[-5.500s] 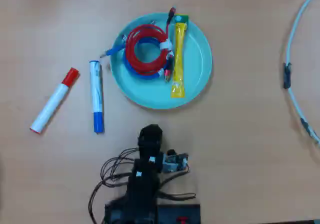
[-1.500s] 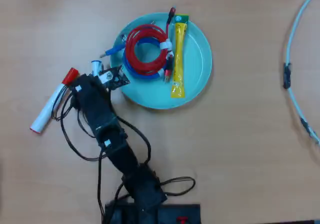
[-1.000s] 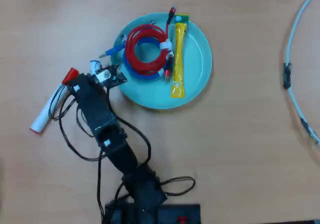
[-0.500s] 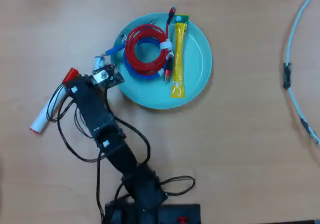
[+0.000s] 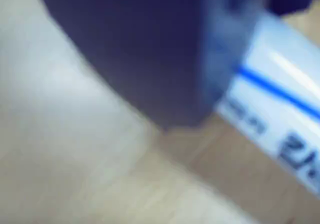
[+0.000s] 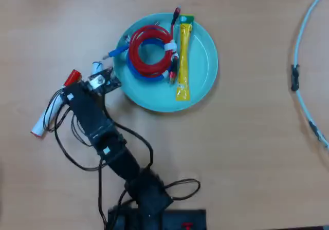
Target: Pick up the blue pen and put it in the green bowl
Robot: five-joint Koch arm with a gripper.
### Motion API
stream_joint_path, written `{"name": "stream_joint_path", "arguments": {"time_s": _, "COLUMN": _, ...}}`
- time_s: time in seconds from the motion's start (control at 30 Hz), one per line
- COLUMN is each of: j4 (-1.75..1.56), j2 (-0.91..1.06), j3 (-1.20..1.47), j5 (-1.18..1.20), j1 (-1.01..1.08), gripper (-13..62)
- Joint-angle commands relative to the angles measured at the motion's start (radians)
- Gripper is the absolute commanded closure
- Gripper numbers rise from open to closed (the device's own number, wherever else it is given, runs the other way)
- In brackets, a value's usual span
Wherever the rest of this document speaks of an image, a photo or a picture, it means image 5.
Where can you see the blue capped white marker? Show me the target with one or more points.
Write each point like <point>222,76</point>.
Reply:
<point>275,59</point>

